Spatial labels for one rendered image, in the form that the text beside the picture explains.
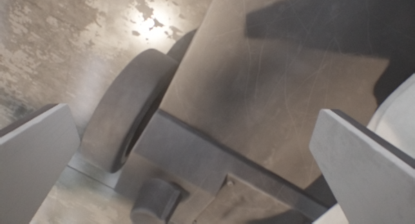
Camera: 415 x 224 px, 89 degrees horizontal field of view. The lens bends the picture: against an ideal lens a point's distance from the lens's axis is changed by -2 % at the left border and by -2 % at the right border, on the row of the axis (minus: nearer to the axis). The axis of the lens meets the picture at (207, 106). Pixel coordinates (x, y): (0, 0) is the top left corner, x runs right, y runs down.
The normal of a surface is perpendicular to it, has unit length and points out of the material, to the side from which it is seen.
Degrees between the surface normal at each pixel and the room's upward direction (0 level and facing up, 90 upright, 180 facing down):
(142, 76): 61
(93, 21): 0
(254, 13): 0
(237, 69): 0
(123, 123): 31
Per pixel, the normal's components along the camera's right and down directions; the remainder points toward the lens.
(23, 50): -0.18, 0.47
